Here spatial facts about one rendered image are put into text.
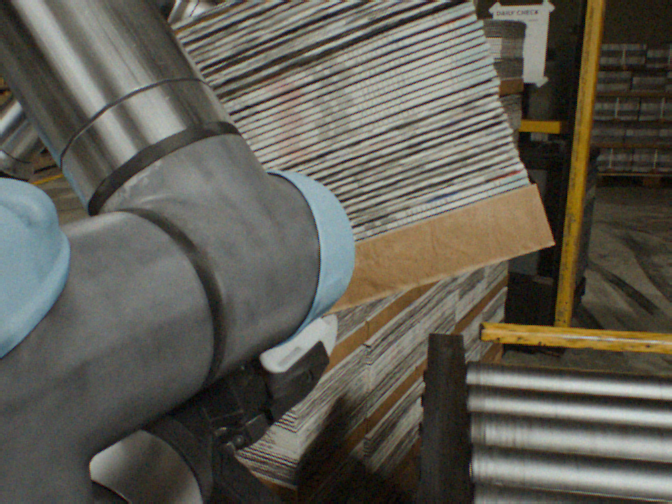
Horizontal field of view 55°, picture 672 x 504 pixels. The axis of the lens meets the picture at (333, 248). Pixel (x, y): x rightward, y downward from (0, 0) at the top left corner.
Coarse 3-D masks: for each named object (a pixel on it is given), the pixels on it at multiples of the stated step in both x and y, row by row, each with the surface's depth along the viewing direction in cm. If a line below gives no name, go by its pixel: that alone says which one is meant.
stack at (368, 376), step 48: (432, 288) 171; (480, 288) 209; (336, 336) 125; (384, 336) 145; (336, 384) 128; (384, 384) 151; (288, 432) 117; (336, 432) 131; (384, 432) 154; (288, 480) 120; (336, 480) 135; (384, 480) 158
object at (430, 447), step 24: (432, 336) 93; (456, 336) 93; (432, 360) 86; (456, 360) 86; (432, 384) 79; (456, 384) 79; (432, 408) 74; (456, 408) 74; (432, 432) 69; (456, 432) 69; (432, 456) 65; (456, 456) 65; (432, 480) 61; (456, 480) 61
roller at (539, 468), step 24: (480, 456) 66; (504, 456) 65; (528, 456) 65; (552, 456) 65; (576, 456) 65; (600, 456) 65; (480, 480) 65; (504, 480) 64; (528, 480) 64; (552, 480) 64; (576, 480) 63; (600, 480) 63; (624, 480) 63; (648, 480) 63
